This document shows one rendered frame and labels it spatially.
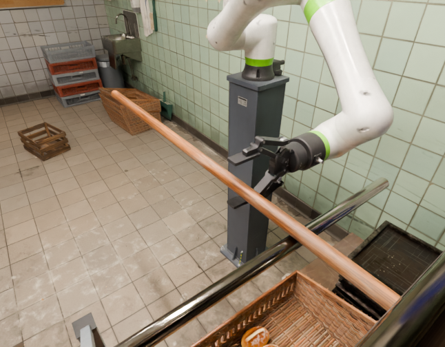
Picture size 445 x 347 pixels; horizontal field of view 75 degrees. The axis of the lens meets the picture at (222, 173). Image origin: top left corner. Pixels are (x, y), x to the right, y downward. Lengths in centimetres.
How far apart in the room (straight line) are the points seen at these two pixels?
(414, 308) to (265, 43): 118
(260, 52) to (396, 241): 89
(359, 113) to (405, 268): 59
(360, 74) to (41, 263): 214
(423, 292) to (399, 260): 94
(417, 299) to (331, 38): 72
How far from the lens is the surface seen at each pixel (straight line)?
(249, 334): 107
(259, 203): 61
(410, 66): 171
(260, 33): 129
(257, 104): 131
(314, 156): 77
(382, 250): 118
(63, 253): 235
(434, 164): 178
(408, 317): 22
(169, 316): 49
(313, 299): 113
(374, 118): 77
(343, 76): 82
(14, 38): 514
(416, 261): 120
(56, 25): 518
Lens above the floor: 160
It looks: 35 degrees down
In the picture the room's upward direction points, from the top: straight up
